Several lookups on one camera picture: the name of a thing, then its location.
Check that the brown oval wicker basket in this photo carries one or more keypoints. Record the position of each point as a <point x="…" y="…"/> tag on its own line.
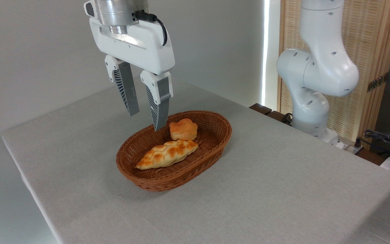
<point x="168" y="179"/>

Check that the long braided bread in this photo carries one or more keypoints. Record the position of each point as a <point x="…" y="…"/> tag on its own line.
<point x="166" y="154"/>

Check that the round muffin bread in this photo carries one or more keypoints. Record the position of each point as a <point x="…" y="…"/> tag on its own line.
<point x="183" y="130"/>

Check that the white power strip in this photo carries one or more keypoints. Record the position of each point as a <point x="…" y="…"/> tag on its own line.
<point x="347" y="145"/>

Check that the dark metal screen hinge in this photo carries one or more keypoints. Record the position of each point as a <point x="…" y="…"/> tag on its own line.
<point x="377" y="82"/>

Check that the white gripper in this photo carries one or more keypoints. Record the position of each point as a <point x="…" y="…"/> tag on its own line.
<point x="137" y="47"/>

